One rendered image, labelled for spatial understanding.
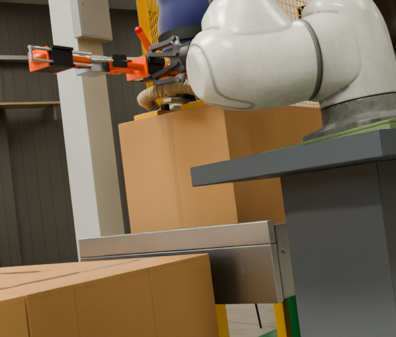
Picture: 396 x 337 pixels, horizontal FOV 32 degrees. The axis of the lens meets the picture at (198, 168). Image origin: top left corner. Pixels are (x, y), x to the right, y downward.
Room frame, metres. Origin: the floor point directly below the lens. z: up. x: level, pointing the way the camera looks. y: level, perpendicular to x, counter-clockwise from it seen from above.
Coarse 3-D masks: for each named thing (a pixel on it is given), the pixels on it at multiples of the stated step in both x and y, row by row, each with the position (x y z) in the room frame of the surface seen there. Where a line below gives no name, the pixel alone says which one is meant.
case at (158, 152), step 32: (128, 128) 2.13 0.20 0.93; (160, 128) 2.06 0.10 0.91; (192, 128) 1.99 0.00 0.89; (224, 128) 1.92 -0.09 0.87; (256, 128) 2.04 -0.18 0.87; (288, 128) 2.20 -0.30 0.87; (128, 160) 2.14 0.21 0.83; (160, 160) 2.07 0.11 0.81; (192, 160) 2.00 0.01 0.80; (128, 192) 2.15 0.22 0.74; (160, 192) 2.07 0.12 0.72; (192, 192) 2.00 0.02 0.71; (224, 192) 1.94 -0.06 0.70; (256, 192) 2.01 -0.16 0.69; (160, 224) 2.08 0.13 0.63; (192, 224) 2.01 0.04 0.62; (224, 224) 1.95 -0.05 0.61
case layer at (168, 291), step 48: (0, 288) 1.55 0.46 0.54; (48, 288) 1.41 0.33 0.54; (96, 288) 1.49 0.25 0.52; (144, 288) 1.61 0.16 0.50; (192, 288) 1.75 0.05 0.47; (0, 336) 1.29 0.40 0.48; (48, 336) 1.38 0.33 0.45; (96, 336) 1.48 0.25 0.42; (144, 336) 1.60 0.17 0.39; (192, 336) 1.73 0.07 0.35
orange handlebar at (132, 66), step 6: (36, 54) 1.70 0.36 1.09; (42, 54) 1.69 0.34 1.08; (78, 60) 1.78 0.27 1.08; (84, 60) 1.79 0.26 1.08; (78, 66) 1.83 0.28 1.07; (132, 66) 1.93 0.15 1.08; (138, 66) 1.95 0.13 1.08; (114, 72) 1.93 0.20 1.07; (120, 72) 1.94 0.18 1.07; (126, 72) 1.98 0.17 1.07; (132, 72) 2.00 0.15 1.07; (174, 72) 2.08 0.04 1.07
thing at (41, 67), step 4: (28, 52) 1.74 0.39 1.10; (36, 52) 1.72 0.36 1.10; (40, 52) 1.71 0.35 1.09; (44, 52) 1.70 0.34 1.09; (48, 52) 1.70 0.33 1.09; (28, 56) 1.74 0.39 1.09; (48, 56) 1.70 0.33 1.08; (32, 64) 1.73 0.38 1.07; (36, 64) 1.72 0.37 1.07; (40, 64) 1.71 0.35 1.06; (44, 64) 1.70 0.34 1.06; (48, 64) 1.69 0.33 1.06; (32, 68) 1.73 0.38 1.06; (36, 68) 1.72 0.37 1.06; (40, 68) 1.72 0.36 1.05; (44, 68) 1.72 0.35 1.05; (48, 68) 1.73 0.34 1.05; (52, 68) 1.73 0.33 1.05; (56, 68) 1.74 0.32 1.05; (60, 68) 1.74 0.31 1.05; (64, 68) 1.75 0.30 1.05; (68, 68) 1.76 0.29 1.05; (48, 72) 1.77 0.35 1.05; (52, 72) 1.78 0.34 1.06; (56, 72) 1.79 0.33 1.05
